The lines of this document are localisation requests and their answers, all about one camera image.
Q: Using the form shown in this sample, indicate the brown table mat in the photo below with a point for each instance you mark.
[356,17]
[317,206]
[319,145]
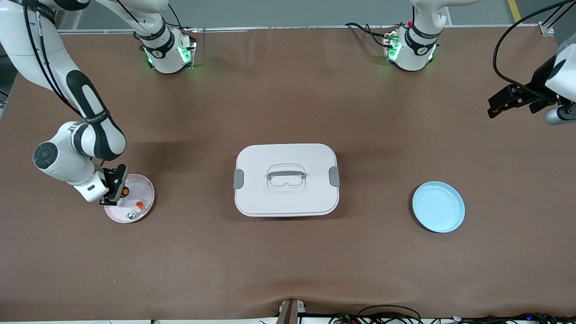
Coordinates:
[288,270]

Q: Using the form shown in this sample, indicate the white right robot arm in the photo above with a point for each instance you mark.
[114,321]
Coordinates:
[67,164]

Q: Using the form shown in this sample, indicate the metal table clamp bracket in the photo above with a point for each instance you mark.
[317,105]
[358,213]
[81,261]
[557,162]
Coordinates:
[288,312]

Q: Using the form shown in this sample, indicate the silver table edge rail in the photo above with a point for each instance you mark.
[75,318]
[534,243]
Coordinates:
[292,28]

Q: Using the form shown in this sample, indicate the orange black push switch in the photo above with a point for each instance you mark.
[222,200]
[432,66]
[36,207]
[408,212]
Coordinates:
[125,191]

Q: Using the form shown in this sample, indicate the light blue round plate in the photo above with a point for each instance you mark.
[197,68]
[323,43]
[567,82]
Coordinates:
[438,207]

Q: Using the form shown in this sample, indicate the white orange electrical connector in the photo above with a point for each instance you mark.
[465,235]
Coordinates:
[141,205]

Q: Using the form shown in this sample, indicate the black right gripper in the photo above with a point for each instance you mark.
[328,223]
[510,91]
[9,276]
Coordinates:
[107,202]

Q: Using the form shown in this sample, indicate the pink round plate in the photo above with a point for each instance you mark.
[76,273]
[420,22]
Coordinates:
[144,186]

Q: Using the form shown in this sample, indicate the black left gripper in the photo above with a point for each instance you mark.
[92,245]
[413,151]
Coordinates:
[538,80]

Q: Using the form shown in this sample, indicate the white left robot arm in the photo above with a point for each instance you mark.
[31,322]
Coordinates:
[411,54]

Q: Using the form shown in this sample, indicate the aluminium frame post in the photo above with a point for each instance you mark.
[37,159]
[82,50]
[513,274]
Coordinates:
[546,29]

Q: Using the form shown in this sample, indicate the white lidded storage box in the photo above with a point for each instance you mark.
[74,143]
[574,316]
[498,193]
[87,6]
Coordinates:
[288,198]

